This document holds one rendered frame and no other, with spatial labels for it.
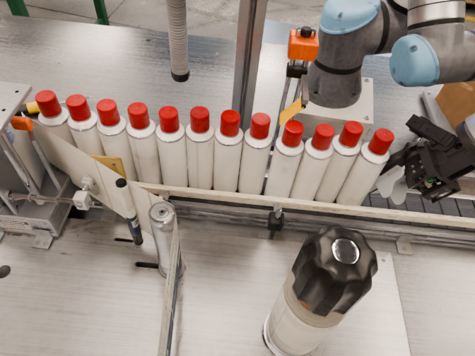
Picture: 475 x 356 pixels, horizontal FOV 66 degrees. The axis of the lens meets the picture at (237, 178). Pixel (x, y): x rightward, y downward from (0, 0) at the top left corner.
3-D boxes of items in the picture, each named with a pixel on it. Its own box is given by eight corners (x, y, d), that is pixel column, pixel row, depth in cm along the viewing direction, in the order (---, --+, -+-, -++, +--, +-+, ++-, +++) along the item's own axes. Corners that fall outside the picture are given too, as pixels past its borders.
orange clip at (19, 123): (13, 130, 57) (7, 119, 56) (18, 121, 59) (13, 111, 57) (32, 132, 57) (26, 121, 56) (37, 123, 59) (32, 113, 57)
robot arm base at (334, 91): (303, 107, 90) (309, 73, 82) (299, 73, 99) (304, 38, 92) (365, 109, 89) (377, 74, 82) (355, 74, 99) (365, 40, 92)
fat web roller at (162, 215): (155, 278, 64) (141, 224, 49) (161, 254, 67) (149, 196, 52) (182, 281, 64) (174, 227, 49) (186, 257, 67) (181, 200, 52)
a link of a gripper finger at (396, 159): (374, 172, 69) (415, 147, 63) (372, 166, 70) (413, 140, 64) (390, 182, 70) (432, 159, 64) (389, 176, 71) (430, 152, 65)
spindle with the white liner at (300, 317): (262, 359, 57) (302, 289, 34) (264, 302, 63) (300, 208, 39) (319, 364, 57) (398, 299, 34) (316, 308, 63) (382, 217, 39)
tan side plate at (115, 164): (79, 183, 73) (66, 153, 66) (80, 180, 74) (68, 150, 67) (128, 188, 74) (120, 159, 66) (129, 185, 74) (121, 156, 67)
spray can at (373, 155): (336, 211, 76) (372, 143, 59) (333, 191, 79) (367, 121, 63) (360, 214, 76) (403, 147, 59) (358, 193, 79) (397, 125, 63)
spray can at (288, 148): (259, 198, 76) (273, 128, 60) (271, 182, 79) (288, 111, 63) (280, 210, 75) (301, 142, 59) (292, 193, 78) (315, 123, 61)
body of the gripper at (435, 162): (403, 189, 62) (473, 152, 54) (394, 152, 67) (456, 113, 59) (430, 205, 65) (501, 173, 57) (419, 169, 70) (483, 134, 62)
